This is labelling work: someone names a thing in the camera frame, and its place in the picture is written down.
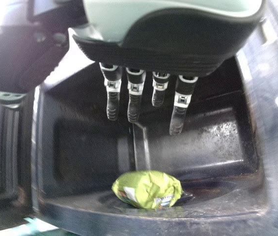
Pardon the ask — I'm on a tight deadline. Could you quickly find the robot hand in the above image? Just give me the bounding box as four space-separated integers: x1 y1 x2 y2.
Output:
0 0 267 135

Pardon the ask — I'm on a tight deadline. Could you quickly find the yellow-green biscuit packet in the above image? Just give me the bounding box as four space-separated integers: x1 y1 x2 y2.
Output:
111 170 184 210

